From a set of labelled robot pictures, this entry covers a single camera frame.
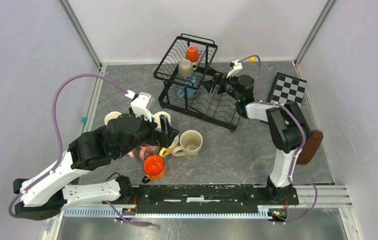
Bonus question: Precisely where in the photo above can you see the checkerboard calibration board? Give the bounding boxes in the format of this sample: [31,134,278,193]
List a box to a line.
[267,72,307,107]

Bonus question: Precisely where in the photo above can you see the yellow-green faceted mug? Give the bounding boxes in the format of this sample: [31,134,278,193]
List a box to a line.
[104,111,121,125]

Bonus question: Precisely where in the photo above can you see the brown wooden stand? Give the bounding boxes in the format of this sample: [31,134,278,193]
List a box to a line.
[296,129,323,166]

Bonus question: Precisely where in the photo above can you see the blue ribbed mug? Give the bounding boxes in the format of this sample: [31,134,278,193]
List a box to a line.
[177,75,199,99]

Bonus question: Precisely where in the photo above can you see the orange cup top rack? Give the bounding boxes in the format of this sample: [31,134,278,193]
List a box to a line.
[185,45,199,63]

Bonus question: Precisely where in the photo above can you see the black wire dish rack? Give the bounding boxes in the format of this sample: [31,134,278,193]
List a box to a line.
[153,33,240,132]

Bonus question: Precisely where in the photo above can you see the yellow mug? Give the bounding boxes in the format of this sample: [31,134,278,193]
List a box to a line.
[159,135,179,157]

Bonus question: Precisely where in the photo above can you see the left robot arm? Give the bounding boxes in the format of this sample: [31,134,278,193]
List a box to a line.
[9,113,179,221]

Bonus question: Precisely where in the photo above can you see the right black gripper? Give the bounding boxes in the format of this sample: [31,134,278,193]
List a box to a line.
[201,69,242,102]

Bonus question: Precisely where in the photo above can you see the white patterned mug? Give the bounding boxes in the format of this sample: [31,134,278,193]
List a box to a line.
[172,130,203,160]

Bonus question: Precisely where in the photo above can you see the pink speckled mug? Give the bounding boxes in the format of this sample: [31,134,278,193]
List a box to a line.
[139,144,161,161]

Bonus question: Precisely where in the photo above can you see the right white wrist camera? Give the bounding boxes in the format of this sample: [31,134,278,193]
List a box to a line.
[226,59,243,78]

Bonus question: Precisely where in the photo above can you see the orange cup rack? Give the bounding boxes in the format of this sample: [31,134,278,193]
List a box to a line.
[142,155,166,184]
[185,45,199,63]

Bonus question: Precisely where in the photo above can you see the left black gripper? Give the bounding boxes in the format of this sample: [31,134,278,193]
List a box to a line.
[116,108,179,159]

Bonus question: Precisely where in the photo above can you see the light blue faceted mug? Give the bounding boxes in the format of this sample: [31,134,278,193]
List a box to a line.
[154,111,172,128]

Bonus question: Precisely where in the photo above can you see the beige grey mug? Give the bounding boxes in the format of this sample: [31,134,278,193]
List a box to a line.
[178,59,198,77]

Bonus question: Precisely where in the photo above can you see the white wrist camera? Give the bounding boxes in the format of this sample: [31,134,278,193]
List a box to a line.
[130,92,152,122]
[226,59,243,78]

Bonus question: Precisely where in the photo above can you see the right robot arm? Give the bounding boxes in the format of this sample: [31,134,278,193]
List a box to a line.
[203,72,310,204]

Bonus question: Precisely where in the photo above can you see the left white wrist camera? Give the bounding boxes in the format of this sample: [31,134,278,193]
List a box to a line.
[130,92,152,122]

